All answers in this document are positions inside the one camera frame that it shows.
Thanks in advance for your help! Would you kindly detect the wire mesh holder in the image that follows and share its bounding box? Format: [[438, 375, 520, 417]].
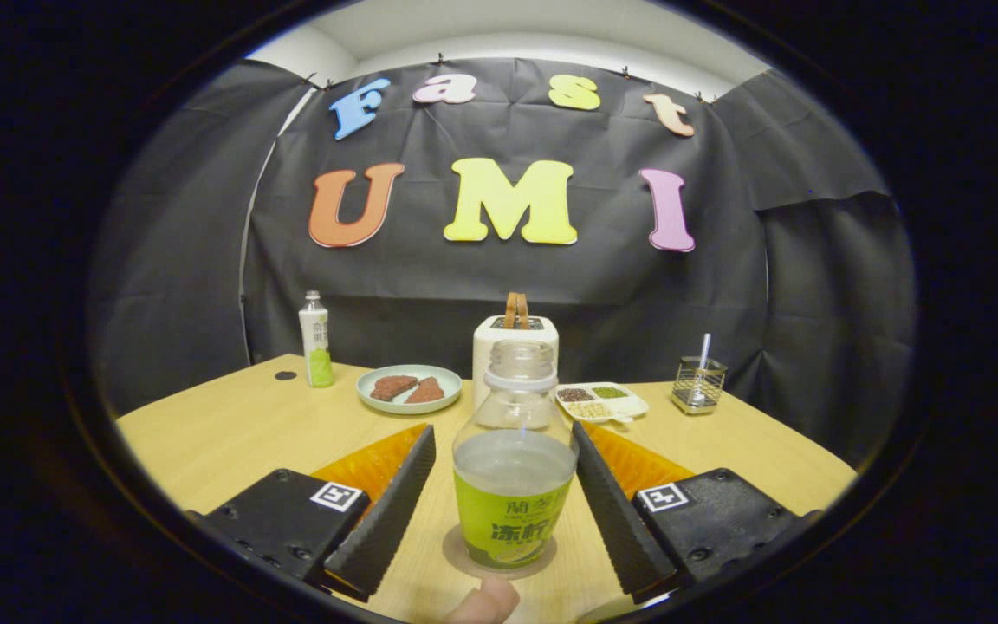
[[671, 355, 728, 416]]

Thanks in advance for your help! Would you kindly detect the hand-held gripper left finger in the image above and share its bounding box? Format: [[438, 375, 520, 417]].
[[185, 422, 437, 603]]

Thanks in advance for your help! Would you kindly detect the slim white and green bottle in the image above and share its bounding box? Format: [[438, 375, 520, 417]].
[[299, 290, 335, 388]]

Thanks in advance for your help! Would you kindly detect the round brown coaster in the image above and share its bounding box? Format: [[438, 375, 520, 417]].
[[442, 523, 558, 581]]

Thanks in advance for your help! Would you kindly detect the white divided grain tray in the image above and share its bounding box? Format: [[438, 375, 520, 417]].
[[554, 381, 650, 425]]

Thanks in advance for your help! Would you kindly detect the pale green plate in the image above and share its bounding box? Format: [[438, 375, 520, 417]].
[[356, 364, 463, 415]]

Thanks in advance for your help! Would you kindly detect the white toaster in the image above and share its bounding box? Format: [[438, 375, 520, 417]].
[[472, 315, 560, 430]]

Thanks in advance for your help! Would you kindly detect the wooden table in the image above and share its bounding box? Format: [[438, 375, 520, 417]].
[[116, 354, 859, 624]]

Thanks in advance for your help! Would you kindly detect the clear green-label juice bottle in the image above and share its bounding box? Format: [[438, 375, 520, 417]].
[[452, 340, 580, 571]]

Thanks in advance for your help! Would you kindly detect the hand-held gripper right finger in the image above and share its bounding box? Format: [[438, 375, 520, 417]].
[[572, 421, 820, 605]]

